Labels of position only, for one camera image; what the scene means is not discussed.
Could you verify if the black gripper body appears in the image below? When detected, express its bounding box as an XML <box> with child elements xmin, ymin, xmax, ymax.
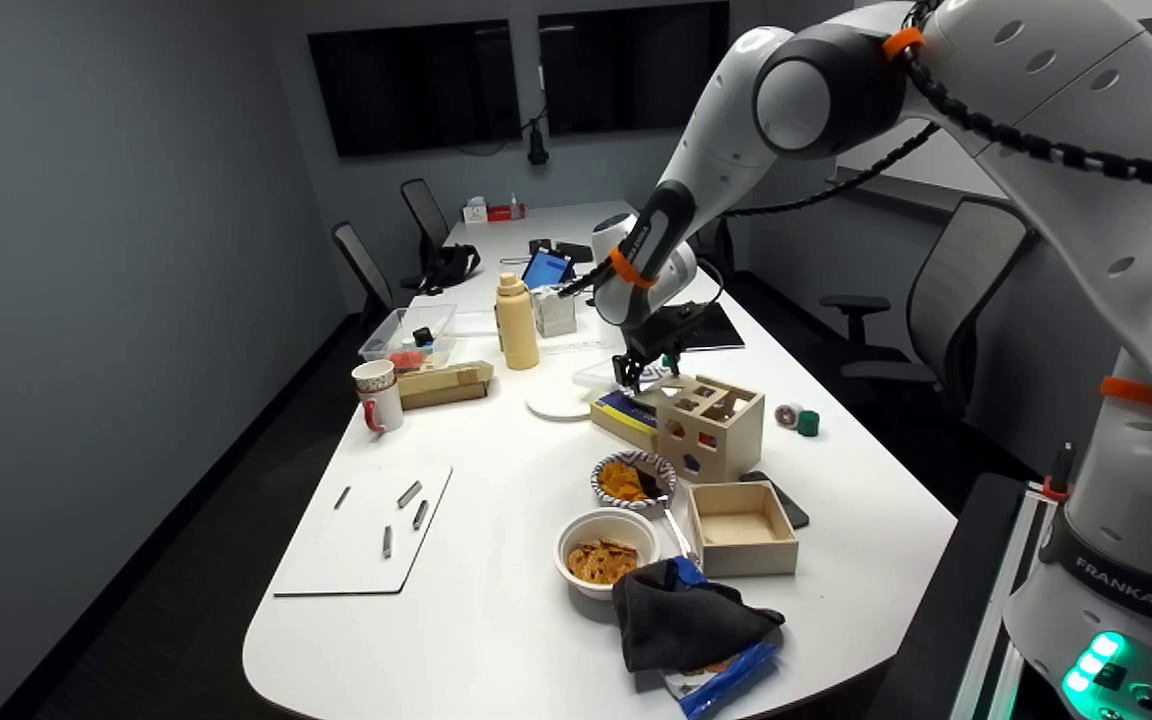
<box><xmin>618</xmin><ymin>301</ymin><xmax>717</xmax><ymax>368</ymax></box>

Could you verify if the wooden lid with shape holes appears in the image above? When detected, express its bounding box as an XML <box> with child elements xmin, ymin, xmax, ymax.
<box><xmin>651</xmin><ymin>373</ymin><xmax>770</xmax><ymax>438</ymax></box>

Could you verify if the blue toy block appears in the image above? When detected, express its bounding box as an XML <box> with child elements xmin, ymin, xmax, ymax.
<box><xmin>605</xmin><ymin>388</ymin><xmax>659</xmax><ymax>420</ymax></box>

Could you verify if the yellow toy block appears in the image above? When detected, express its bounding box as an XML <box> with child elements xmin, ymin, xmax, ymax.
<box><xmin>591</xmin><ymin>402</ymin><xmax>659</xmax><ymax>446</ymax></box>

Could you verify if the wooden shape sorter toy box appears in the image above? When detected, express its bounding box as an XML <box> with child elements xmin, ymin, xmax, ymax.
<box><xmin>587</xmin><ymin>373</ymin><xmax>770</xmax><ymax>490</ymax></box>

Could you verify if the small open wooden box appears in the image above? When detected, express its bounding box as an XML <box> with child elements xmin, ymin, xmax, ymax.
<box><xmin>682</xmin><ymin>478</ymin><xmax>805</xmax><ymax>581</ymax></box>

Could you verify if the red and white box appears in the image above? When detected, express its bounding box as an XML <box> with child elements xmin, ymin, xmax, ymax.
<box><xmin>459</xmin><ymin>192</ymin><xmax>531</xmax><ymax>227</ymax></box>

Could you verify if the blue flat box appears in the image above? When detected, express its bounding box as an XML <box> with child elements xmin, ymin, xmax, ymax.
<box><xmin>659</xmin><ymin>630</ymin><xmax>786</xmax><ymax>720</ymax></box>

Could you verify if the black tablet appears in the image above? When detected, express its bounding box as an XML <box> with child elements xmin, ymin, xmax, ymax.
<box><xmin>695</xmin><ymin>301</ymin><xmax>749</xmax><ymax>355</ymax></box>

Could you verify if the white round disc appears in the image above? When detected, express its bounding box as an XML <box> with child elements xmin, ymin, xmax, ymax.
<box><xmin>522</xmin><ymin>382</ymin><xmax>598</xmax><ymax>429</ymax></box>

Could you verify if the white cup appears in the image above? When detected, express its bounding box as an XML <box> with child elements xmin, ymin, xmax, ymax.
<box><xmin>531</xmin><ymin>286</ymin><xmax>584</xmax><ymax>341</ymax></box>

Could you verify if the patterned bowl with orange chips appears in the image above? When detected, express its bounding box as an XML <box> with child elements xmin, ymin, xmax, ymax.
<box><xmin>587</xmin><ymin>447</ymin><xmax>678</xmax><ymax>520</ymax></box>

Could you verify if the tan squeeze bottle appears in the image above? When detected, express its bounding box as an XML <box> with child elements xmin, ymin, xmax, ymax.
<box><xmin>490</xmin><ymin>269</ymin><xmax>542</xmax><ymax>377</ymax></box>

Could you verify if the blue object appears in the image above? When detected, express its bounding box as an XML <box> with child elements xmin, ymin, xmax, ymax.
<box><xmin>518</xmin><ymin>249</ymin><xmax>579</xmax><ymax>293</ymax></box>

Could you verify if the small green tape roll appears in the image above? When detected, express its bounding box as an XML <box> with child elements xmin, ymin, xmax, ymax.
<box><xmin>770</xmin><ymin>402</ymin><xmax>822</xmax><ymax>439</ymax></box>

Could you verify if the white bowl with snacks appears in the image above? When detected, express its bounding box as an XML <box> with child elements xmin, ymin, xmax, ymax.
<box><xmin>552</xmin><ymin>510</ymin><xmax>665</xmax><ymax>606</ymax></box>

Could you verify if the long wooden block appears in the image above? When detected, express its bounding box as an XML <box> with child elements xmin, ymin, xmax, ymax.
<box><xmin>392</xmin><ymin>355</ymin><xmax>499</xmax><ymax>411</ymax></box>

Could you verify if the black phone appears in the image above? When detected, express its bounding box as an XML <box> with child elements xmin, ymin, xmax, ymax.
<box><xmin>739</xmin><ymin>470</ymin><xmax>815</xmax><ymax>532</ymax></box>

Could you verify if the black bag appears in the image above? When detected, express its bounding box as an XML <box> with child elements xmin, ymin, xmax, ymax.
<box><xmin>415</xmin><ymin>242</ymin><xmax>482</xmax><ymax>301</ymax></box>

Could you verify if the clear plastic container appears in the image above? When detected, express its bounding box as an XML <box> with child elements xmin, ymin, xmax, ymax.
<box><xmin>354</xmin><ymin>296</ymin><xmax>459</xmax><ymax>363</ymax></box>

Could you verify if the black cloth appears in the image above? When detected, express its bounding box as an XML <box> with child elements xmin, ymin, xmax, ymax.
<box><xmin>606</xmin><ymin>558</ymin><xmax>786</xmax><ymax>679</ymax></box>

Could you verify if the white jar with red label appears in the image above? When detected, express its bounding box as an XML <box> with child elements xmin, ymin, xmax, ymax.
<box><xmin>349</xmin><ymin>355</ymin><xmax>409</xmax><ymax>439</ymax></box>

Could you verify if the black office chair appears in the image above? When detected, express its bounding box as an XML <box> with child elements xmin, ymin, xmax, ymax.
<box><xmin>327</xmin><ymin>215</ymin><xmax>399</xmax><ymax>319</ymax></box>
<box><xmin>394</xmin><ymin>175</ymin><xmax>457</xmax><ymax>261</ymax></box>

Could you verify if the grey mesh office chair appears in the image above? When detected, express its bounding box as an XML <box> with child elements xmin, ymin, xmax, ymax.
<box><xmin>815</xmin><ymin>197</ymin><xmax>1036</xmax><ymax>411</ymax></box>

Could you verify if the white rectangular board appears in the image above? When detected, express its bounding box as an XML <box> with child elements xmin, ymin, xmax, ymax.
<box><xmin>268</xmin><ymin>458</ymin><xmax>459</xmax><ymax>602</ymax></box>

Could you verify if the narrow black wall screen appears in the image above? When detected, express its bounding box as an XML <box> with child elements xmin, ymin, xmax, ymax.
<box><xmin>537</xmin><ymin>0</ymin><xmax>735</xmax><ymax>141</ymax></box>

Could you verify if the wide black wall screen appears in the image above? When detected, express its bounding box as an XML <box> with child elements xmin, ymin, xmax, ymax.
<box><xmin>304</xmin><ymin>15</ymin><xmax>529</xmax><ymax>166</ymax></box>

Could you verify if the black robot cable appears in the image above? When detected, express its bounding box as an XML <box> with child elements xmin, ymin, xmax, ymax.
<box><xmin>719</xmin><ymin>0</ymin><xmax>1152</xmax><ymax>226</ymax></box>

